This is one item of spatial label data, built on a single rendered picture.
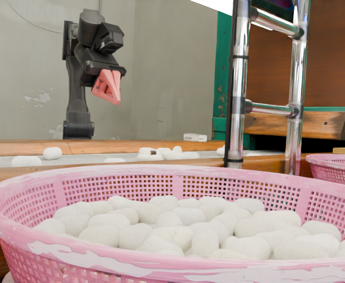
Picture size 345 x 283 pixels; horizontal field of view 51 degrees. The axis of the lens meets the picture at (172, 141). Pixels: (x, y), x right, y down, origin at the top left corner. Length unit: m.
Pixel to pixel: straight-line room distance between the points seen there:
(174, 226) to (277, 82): 0.88
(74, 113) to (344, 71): 0.74
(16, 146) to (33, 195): 0.43
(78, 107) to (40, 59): 1.71
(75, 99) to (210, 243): 0.92
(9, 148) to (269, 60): 0.76
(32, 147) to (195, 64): 1.90
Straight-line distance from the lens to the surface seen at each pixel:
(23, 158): 0.51
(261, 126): 1.04
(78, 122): 1.07
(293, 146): 0.58
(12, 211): 0.26
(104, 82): 0.82
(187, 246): 0.25
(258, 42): 1.17
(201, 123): 2.41
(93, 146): 0.78
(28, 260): 0.17
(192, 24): 2.60
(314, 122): 0.97
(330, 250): 0.26
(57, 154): 0.65
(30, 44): 2.77
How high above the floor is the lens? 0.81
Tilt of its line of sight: 3 degrees down
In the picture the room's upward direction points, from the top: 3 degrees clockwise
